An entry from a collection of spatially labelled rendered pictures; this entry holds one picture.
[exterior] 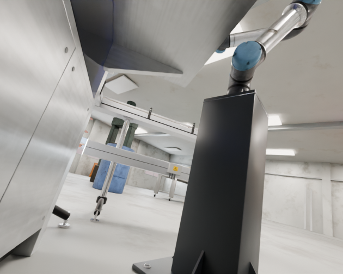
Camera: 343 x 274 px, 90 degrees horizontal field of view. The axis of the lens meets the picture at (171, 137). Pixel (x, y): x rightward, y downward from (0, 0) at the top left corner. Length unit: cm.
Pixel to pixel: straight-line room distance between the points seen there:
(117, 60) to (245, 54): 56
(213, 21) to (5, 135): 62
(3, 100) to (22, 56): 7
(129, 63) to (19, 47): 56
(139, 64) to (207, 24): 33
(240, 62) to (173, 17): 35
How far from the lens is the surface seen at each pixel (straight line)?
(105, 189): 156
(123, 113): 162
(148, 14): 74
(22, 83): 36
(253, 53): 90
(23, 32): 34
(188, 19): 71
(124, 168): 390
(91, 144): 158
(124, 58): 86
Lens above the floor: 31
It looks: 17 degrees up
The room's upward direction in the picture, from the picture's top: 13 degrees clockwise
